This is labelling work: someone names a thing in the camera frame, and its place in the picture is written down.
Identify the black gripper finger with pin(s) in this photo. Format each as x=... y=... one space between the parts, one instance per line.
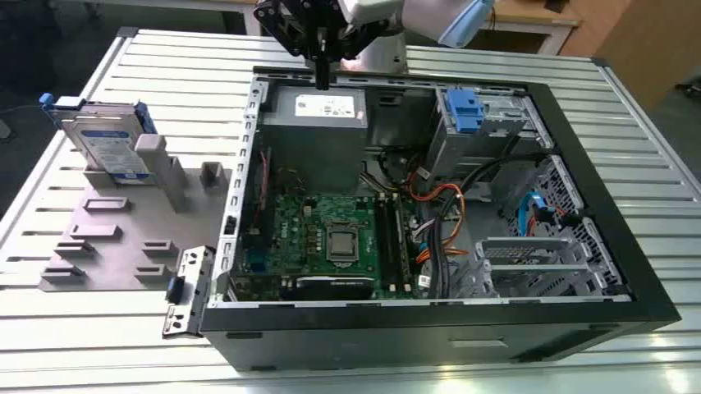
x=279 y=33
x=355 y=45

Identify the hard disk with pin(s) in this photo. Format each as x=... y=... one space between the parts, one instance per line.
x=112 y=147

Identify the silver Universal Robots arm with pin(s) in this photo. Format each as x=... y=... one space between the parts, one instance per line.
x=383 y=53

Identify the metal disk bay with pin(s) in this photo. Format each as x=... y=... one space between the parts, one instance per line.
x=524 y=268

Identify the blue drive bay latch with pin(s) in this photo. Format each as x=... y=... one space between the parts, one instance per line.
x=464 y=111

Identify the grey power supply unit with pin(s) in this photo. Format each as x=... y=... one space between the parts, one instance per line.
x=312 y=152

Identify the metal optical drive cage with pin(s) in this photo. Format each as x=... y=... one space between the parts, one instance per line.
x=492 y=135

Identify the green motherboard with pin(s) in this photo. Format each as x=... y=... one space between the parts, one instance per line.
x=295 y=221

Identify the silver CPU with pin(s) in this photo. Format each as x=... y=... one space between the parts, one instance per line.
x=343 y=243

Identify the black RAM stick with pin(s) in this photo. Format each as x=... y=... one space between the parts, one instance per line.
x=401 y=242

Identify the brown wooden cabinet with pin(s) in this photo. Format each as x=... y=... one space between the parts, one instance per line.
x=646 y=41

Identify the black graphics card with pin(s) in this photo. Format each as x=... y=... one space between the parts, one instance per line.
x=328 y=287

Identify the grey parts rack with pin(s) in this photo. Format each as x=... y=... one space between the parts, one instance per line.
x=114 y=258

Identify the black open PC case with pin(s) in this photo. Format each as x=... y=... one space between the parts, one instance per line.
x=383 y=340

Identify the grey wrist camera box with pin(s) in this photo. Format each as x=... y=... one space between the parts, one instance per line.
x=367 y=10

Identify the wooden desk white frame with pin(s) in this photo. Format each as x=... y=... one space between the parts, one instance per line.
x=524 y=18

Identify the metal expansion slot bracket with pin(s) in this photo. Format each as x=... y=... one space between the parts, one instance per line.
x=190 y=262

